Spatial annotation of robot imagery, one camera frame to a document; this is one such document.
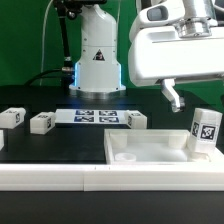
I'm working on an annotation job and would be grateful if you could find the white marker base plate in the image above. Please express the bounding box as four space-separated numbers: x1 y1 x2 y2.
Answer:
56 109 126 124

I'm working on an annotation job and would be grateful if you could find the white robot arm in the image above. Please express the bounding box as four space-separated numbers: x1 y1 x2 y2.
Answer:
70 0 224 112

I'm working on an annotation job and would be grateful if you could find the white cable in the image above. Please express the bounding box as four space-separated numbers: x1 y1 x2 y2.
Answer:
39 0 55 87

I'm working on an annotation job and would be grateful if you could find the white square table top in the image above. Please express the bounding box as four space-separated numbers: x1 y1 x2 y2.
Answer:
104 129 224 165

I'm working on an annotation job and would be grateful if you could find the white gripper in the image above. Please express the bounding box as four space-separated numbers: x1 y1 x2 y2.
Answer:
128 0 224 113

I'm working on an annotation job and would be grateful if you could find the white obstacle fence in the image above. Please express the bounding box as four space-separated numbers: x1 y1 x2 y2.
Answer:
0 162 224 191

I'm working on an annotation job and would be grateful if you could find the black cable bundle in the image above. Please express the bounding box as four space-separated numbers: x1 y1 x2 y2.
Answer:
23 68 75 87

